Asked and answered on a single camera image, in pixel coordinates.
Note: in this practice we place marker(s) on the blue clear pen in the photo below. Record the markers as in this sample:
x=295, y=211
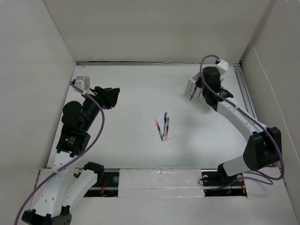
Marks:
x=165, y=122

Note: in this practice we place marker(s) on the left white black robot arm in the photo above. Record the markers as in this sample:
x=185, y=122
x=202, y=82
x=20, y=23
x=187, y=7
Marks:
x=61, y=194

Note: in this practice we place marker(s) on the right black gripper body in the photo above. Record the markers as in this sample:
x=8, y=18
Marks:
x=199, y=84

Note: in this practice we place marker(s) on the purple tipped pen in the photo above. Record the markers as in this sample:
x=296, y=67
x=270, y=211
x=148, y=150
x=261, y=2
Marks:
x=159, y=130

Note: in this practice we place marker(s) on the aluminium rail right side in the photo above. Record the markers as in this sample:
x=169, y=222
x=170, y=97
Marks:
x=244, y=98

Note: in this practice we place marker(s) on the red capped pen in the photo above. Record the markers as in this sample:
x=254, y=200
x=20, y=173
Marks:
x=167, y=128

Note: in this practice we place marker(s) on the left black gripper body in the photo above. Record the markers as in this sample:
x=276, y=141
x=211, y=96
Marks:
x=105, y=102

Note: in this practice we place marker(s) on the aluminium rail front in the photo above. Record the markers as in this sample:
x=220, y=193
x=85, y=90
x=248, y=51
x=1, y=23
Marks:
x=107, y=186

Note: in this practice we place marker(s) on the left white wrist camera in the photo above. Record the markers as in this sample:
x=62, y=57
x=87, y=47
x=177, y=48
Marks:
x=82, y=83

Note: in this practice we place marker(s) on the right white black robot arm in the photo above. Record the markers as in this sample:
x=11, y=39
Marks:
x=263, y=146

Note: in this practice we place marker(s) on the white two-slot pen holder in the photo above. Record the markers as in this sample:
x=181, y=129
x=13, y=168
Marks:
x=195, y=93

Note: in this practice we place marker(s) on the orange clear pen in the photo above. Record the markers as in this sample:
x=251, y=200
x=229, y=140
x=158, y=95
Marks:
x=192, y=93

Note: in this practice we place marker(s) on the aluminium rail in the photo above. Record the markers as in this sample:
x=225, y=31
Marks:
x=107, y=186
x=244, y=98

